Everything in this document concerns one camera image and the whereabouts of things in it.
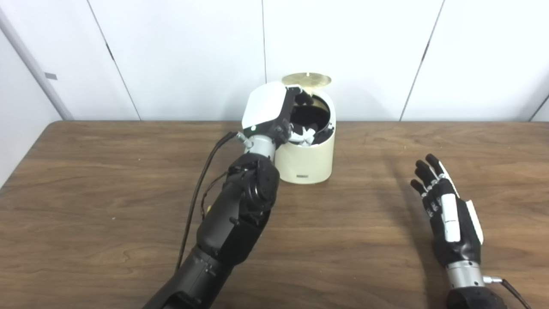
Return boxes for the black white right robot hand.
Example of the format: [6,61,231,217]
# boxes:
[410,154,484,269]

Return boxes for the white paper ball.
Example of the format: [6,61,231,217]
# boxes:
[290,124,318,146]

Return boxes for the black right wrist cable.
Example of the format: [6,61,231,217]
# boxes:
[484,276,532,309]

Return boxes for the grey wall corner post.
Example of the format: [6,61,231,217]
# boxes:
[0,9,73,121]

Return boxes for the black bin liner bag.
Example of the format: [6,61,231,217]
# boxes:
[290,95,334,146]

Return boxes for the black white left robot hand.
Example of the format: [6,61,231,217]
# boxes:
[241,82,316,144]

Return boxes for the round cream bin lid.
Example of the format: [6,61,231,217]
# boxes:
[281,73,332,91]

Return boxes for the cream-colored bin body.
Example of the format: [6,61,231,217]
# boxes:
[274,88,336,185]

